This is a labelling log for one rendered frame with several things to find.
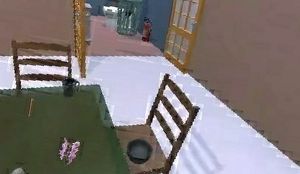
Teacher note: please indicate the yellow pencil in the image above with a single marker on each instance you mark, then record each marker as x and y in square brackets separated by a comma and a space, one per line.
[30, 107]

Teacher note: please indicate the yellow door frame post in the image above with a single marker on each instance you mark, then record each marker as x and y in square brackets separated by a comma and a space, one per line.
[78, 15]

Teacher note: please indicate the brown wooden slatted chair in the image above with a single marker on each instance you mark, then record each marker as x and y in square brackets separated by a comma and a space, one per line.
[169, 129]
[40, 62]

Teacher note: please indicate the white round object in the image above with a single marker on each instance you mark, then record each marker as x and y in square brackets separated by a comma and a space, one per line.
[19, 173]

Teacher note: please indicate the red fire extinguisher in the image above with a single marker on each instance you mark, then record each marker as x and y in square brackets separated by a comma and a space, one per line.
[147, 29]

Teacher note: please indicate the dark grey bowl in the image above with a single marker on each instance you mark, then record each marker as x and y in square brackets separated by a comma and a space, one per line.
[139, 151]

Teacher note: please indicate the dark green mug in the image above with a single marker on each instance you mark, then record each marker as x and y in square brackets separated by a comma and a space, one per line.
[69, 87]

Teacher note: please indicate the yellow framed glass door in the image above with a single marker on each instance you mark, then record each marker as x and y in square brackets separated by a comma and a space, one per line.
[184, 23]

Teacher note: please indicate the green glass dining table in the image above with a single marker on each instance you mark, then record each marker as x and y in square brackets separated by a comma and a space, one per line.
[15, 133]

